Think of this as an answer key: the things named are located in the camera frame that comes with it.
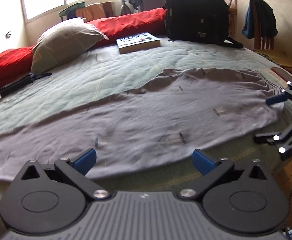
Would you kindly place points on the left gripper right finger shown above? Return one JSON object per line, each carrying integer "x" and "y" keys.
{"x": 213, "y": 172}

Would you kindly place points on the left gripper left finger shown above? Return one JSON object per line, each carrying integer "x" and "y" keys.
{"x": 73, "y": 172}

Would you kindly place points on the grey sweatpants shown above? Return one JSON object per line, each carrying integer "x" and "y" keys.
{"x": 160, "y": 123}

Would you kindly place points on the wooden chair with clothes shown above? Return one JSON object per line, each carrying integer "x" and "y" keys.
{"x": 261, "y": 26}

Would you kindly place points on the red smartphone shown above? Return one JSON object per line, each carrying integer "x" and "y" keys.
{"x": 282, "y": 73}

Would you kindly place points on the black folded umbrella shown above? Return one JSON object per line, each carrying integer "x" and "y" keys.
{"x": 26, "y": 80}

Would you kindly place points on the red duvet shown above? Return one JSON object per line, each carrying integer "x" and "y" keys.
{"x": 16, "y": 62}

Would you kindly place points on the grey-green plaid pillow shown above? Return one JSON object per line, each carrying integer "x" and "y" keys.
{"x": 63, "y": 43}

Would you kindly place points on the black backpack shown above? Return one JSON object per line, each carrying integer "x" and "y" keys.
{"x": 202, "y": 21}

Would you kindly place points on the white blue paperback book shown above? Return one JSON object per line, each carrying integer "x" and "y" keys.
{"x": 141, "y": 41}

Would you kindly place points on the green stool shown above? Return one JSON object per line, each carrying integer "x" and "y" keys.
{"x": 69, "y": 12}

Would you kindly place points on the cardboard box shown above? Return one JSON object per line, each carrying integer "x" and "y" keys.
{"x": 96, "y": 11}

